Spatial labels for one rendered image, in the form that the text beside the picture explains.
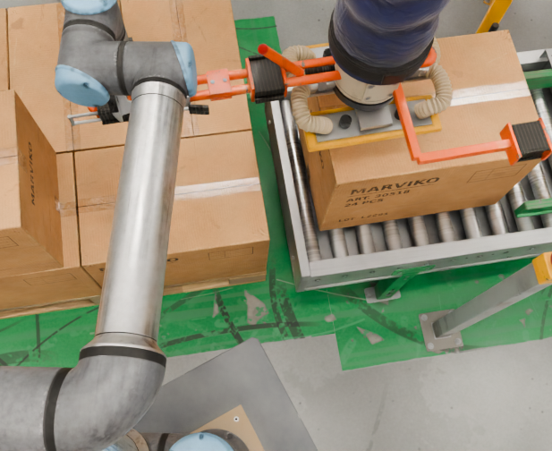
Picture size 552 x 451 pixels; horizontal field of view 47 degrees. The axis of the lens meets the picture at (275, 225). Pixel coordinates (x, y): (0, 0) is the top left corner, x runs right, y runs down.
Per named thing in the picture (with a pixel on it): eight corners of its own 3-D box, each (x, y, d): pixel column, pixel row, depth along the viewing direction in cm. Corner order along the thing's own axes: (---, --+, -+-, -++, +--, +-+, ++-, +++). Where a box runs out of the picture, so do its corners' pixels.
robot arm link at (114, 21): (53, 12, 105) (61, -37, 108) (72, 55, 116) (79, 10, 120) (110, 15, 105) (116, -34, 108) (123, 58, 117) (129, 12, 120)
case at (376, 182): (463, 98, 222) (508, 29, 184) (496, 204, 209) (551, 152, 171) (296, 122, 216) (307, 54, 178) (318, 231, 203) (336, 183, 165)
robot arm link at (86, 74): (113, 82, 102) (121, 18, 106) (42, 82, 102) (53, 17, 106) (127, 111, 110) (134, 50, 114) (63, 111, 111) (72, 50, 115)
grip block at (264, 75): (279, 64, 150) (280, 49, 145) (287, 100, 147) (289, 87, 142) (244, 69, 149) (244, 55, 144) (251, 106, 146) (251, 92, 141)
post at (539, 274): (446, 320, 252) (568, 248, 157) (451, 336, 250) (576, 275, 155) (430, 322, 251) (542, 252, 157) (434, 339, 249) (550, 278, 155)
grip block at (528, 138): (532, 127, 147) (542, 116, 142) (544, 160, 144) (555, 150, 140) (498, 132, 146) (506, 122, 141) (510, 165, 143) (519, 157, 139)
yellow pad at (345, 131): (430, 97, 160) (436, 86, 156) (440, 131, 157) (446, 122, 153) (300, 117, 157) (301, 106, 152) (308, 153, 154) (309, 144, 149)
